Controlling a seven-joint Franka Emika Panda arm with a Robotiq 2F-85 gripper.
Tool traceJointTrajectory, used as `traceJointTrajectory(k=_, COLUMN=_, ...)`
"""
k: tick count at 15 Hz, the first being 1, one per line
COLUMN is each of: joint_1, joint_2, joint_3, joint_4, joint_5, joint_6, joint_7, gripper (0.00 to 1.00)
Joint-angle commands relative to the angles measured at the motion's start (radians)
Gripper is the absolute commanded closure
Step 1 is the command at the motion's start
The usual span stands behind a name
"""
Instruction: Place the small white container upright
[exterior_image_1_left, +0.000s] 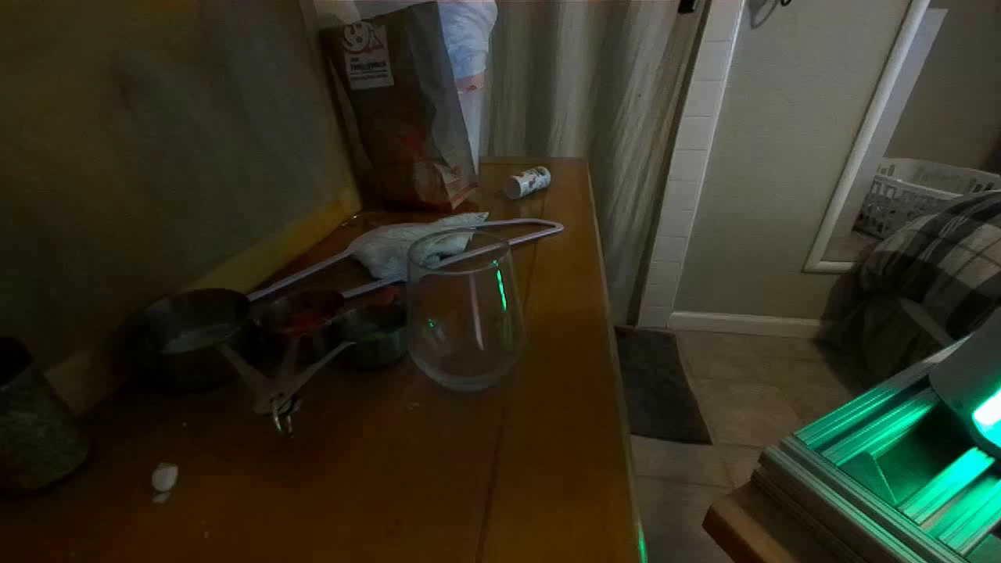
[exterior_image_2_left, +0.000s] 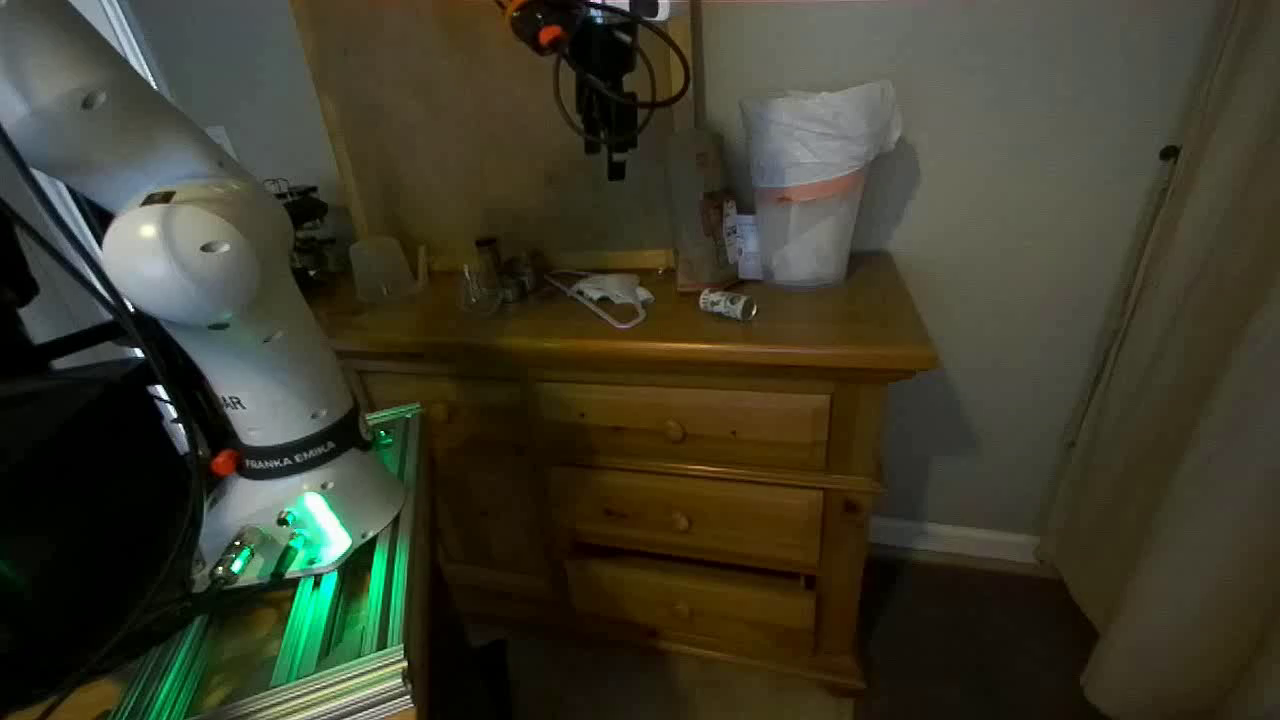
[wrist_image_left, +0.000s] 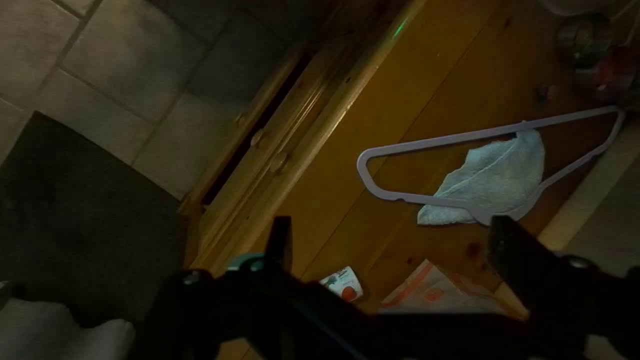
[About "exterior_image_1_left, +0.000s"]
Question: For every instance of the large steel measuring cup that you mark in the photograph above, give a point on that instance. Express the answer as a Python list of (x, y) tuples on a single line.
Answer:
[(178, 341)]

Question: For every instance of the green lit aluminium frame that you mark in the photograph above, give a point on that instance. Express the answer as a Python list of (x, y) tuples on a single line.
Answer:
[(911, 468)]

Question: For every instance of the stemless clear glass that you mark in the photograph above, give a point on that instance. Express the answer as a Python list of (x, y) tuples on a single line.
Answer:
[(464, 322)]

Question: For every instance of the small steel measuring cup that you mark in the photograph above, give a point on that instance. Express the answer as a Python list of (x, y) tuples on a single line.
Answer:
[(366, 340)]

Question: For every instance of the medium steel measuring cup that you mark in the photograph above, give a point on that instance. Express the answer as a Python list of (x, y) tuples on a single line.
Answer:
[(292, 327)]

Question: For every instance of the small white crumb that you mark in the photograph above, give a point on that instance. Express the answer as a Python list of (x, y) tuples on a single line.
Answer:
[(165, 475)]

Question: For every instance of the white laundry basket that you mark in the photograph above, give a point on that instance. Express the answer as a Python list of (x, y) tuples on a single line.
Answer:
[(909, 189)]

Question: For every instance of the brown paper bag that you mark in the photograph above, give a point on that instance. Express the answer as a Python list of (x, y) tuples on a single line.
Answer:
[(399, 103)]

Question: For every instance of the crumpled white cloth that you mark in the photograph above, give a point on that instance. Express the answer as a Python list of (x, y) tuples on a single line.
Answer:
[(385, 251)]

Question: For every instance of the small white container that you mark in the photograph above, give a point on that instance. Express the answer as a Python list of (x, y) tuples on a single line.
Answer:
[(530, 182)]

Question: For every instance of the dark floor mat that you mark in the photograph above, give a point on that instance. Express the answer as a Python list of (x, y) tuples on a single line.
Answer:
[(658, 395)]

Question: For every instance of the white plastic bag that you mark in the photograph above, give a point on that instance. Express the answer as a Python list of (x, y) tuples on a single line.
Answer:
[(466, 32)]

